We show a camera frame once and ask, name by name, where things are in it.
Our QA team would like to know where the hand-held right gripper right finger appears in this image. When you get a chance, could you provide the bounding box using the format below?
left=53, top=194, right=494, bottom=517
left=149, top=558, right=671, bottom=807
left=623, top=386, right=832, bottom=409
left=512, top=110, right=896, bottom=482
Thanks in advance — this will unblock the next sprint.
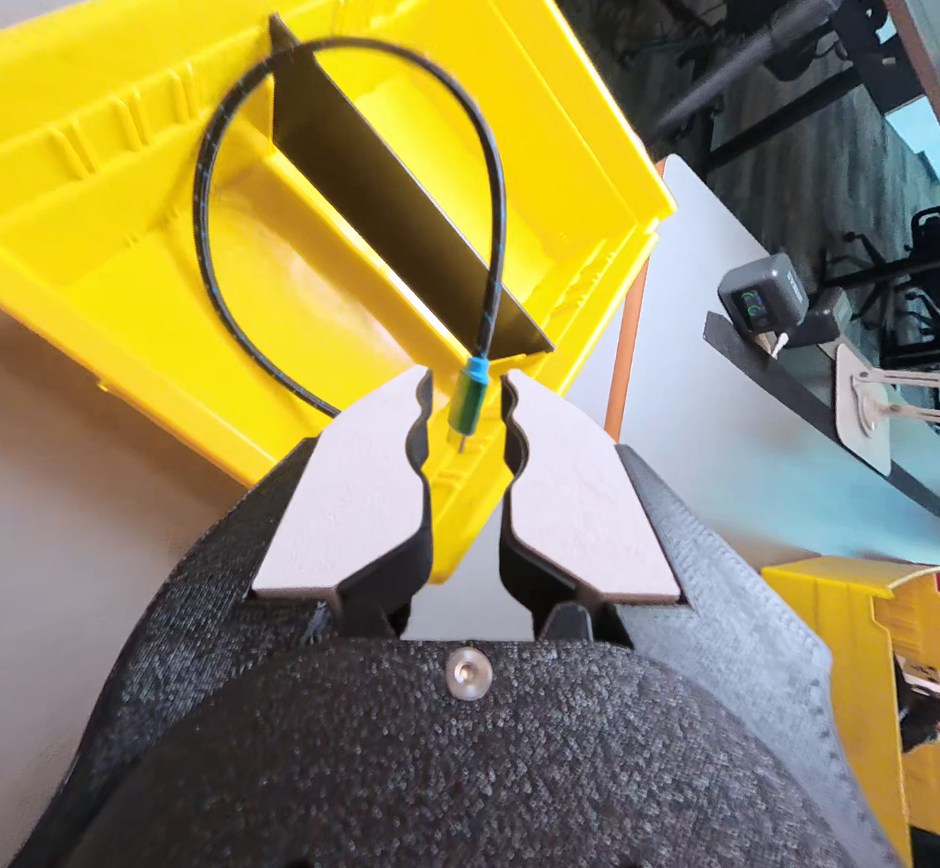
left=499, top=369, right=684, bottom=605

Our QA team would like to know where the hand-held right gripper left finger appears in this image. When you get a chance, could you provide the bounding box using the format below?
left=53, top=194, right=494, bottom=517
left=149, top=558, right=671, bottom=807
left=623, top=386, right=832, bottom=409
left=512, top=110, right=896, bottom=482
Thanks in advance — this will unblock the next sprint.
left=252, top=366, right=434, bottom=601

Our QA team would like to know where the black braided HDMI cable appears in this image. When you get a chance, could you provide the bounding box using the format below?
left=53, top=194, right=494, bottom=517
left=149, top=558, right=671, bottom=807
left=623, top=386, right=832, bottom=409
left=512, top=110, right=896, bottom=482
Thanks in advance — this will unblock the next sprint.
left=192, top=37, right=509, bottom=456

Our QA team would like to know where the yellow plastic bin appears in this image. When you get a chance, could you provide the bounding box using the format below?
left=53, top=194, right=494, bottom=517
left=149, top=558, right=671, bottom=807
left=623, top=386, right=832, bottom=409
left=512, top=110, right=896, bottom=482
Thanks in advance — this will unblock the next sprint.
left=0, top=0, right=677, bottom=586
left=760, top=556, right=940, bottom=868

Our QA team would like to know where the black office chair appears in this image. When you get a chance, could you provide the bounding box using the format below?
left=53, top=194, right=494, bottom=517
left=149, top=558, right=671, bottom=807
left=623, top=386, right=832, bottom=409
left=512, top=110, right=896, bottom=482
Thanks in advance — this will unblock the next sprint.
left=877, top=207, right=940, bottom=370

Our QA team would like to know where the small grey action camera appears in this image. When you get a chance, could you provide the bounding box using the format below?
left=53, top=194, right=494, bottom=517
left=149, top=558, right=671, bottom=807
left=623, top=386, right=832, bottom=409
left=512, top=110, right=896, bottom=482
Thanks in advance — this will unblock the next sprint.
left=718, top=253, right=810, bottom=338

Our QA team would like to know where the black HDMI switch box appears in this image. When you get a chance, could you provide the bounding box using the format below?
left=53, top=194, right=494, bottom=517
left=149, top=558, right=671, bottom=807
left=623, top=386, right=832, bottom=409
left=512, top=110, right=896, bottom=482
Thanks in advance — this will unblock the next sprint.
left=268, top=12, right=555, bottom=362

